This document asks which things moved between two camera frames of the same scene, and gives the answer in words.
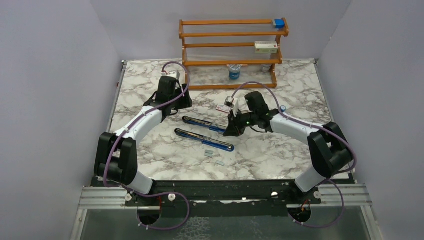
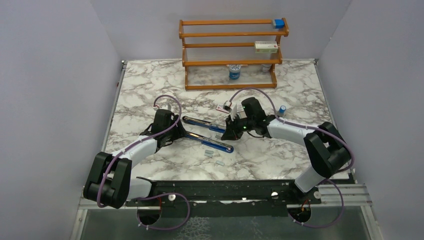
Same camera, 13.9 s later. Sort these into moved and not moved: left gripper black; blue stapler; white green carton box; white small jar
Moved: left gripper black
Not moved: white small jar; blue stapler; white green carton box
